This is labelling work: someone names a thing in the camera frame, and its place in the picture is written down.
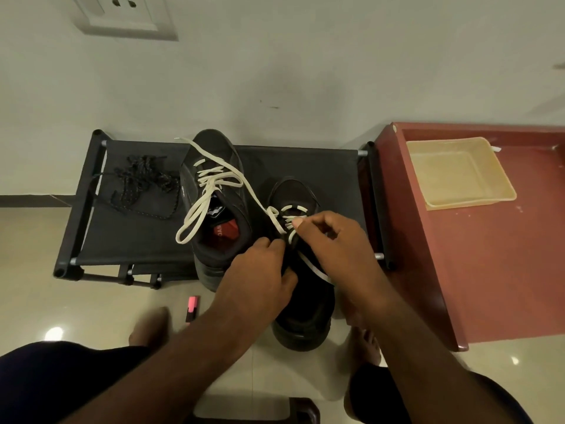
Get person's left hand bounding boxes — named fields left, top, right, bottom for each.
left=212, top=237, right=299, bottom=337

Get person's right hand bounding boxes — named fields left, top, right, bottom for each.
left=293, top=211, right=394, bottom=315

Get white shoelace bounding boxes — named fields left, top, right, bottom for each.
left=266, top=205, right=336, bottom=286
left=174, top=138, right=283, bottom=246

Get black shoe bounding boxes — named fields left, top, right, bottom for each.
left=179, top=129, right=255, bottom=293
left=265, top=176, right=337, bottom=353

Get person's right forearm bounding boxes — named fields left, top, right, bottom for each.
left=342, top=296, right=535, bottom=424

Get person's left forearm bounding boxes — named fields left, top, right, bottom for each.
left=62, top=304, right=262, bottom=424

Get person's right foot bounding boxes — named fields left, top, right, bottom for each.
left=340, top=300, right=383, bottom=368

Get person's foot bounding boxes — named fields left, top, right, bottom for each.
left=340, top=300, right=383, bottom=368
left=128, top=307, right=171, bottom=348

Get person's left foot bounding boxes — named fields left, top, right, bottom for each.
left=128, top=307, right=171, bottom=348

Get black fabric shoe rack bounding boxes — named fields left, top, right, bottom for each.
left=53, top=129, right=396, bottom=291

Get yellow plastic tray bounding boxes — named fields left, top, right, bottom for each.
left=405, top=137, right=517, bottom=211

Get pile of black shoelaces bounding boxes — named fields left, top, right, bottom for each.
left=90, top=155, right=182, bottom=220

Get red-brown wooden table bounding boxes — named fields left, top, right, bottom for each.
left=373, top=122, right=565, bottom=353

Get dark shorts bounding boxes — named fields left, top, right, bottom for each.
left=0, top=341, right=536, bottom=424

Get white wall socket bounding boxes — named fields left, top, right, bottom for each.
left=71, top=0, right=179, bottom=42

